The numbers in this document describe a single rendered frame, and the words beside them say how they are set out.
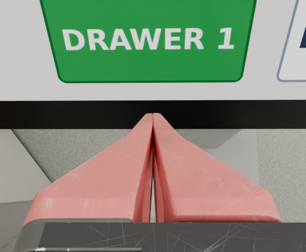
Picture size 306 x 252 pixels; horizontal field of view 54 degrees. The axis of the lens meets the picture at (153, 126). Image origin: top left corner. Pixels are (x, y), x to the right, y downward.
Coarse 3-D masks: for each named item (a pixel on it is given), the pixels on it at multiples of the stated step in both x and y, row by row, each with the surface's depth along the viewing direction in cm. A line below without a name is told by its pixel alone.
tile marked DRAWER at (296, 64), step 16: (304, 0) 13; (304, 16) 13; (288, 32) 14; (304, 32) 14; (288, 48) 14; (304, 48) 14; (288, 64) 15; (304, 64) 15; (288, 80) 15; (304, 80) 15
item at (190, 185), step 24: (168, 144) 8; (192, 144) 8; (168, 168) 7; (192, 168) 7; (216, 168) 7; (168, 192) 6; (192, 192) 6; (216, 192) 6; (240, 192) 6; (264, 192) 6; (168, 216) 6; (192, 216) 5; (216, 216) 5; (240, 216) 5; (264, 216) 5
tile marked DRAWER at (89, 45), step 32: (64, 0) 13; (96, 0) 13; (128, 0) 13; (160, 0) 13; (192, 0) 13; (224, 0) 13; (256, 0) 13; (64, 32) 14; (96, 32) 14; (128, 32) 14; (160, 32) 14; (192, 32) 14; (224, 32) 14; (64, 64) 15; (96, 64) 15; (128, 64) 15; (160, 64) 15; (192, 64) 15; (224, 64) 15
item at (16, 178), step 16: (0, 144) 91; (16, 144) 104; (0, 160) 82; (16, 160) 93; (32, 160) 106; (0, 176) 75; (16, 176) 83; (32, 176) 94; (0, 192) 68; (16, 192) 76; (32, 192) 85; (0, 208) 68; (16, 208) 77; (0, 224) 78; (16, 224) 90; (0, 240) 92
